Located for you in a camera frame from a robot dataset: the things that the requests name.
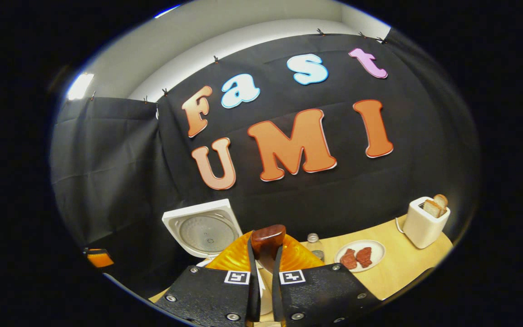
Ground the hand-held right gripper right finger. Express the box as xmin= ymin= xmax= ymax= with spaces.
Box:
xmin=271 ymin=234 xmax=382 ymax=327

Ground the white toaster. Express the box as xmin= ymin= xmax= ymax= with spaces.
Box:
xmin=402 ymin=196 xmax=451 ymax=249

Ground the black backdrop cloth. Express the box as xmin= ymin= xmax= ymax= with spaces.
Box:
xmin=50 ymin=28 xmax=480 ymax=300

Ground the clear plastic water bottle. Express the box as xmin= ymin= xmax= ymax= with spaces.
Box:
xmin=307 ymin=233 xmax=325 ymax=263

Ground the brown wooden spoon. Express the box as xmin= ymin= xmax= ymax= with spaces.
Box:
xmin=251 ymin=224 xmax=286 ymax=273

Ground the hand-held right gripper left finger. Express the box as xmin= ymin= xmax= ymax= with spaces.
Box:
xmin=155 ymin=229 xmax=262 ymax=325

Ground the red meat piece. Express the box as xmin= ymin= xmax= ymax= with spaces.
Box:
xmin=340 ymin=248 xmax=358 ymax=270
xmin=355 ymin=247 xmax=373 ymax=268

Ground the white oval plate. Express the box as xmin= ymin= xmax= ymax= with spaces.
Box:
xmin=334 ymin=240 xmax=386 ymax=273

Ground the white rice cooker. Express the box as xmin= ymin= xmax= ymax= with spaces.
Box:
xmin=162 ymin=198 xmax=273 ymax=316

